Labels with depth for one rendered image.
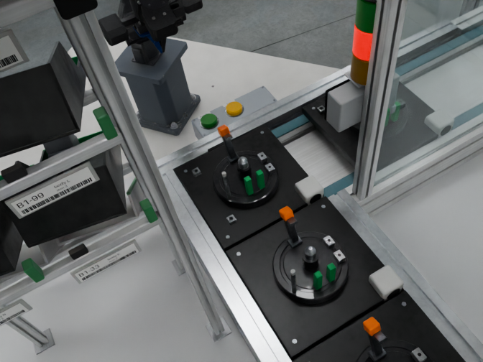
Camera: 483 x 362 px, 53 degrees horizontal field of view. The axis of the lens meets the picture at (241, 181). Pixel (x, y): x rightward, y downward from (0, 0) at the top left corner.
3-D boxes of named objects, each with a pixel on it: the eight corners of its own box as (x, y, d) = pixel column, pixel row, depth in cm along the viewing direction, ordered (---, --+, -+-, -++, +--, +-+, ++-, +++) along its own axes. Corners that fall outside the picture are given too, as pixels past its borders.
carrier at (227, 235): (175, 174, 111) (162, 138, 101) (265, 128, 116) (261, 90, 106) (225, 254, 98) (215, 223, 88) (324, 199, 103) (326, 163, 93)
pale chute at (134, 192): (86, 214, 103) (78, 194, 102) (146, 193, 104) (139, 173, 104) (57, 246, 75) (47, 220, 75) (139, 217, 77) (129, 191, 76)
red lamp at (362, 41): (346, 48, 76) (347, 21, 72) (371, 36, 77) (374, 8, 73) (366, 65, 73) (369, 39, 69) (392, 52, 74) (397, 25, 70)
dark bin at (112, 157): (48, 161, 86) (29, 123, 82) (120, 138, 87) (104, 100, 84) (28, 248, 62) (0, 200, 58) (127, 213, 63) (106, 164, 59)
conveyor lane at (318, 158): (185, 198, 118) (175, 174, 110) (453, 59, 136) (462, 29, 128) (242, 291, 102) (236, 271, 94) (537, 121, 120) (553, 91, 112)
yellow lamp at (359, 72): (343, 72, 80) (346, 49, 76) (368, 60, 81) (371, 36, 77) (362, 90, 77) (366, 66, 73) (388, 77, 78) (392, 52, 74)
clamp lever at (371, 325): (369, 351, 79) (361, 322, 75) (378, 345, 80) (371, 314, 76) (383, 367, 76) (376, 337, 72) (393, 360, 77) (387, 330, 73)
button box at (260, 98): (195, 136, 124) (190, 119, 119) (265, 101, 129) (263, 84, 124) (207, 153, 120) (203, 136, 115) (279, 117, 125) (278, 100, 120)
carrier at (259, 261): (226, 256, 98) (216, 224, 88) (325, 200, 103) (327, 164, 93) (292, 361, 84) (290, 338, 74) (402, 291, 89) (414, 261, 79)
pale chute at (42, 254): (18, 248, 100) (9, 228, 99) (80, 226, 101) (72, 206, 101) (-38, 294, 72) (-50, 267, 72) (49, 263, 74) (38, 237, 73)
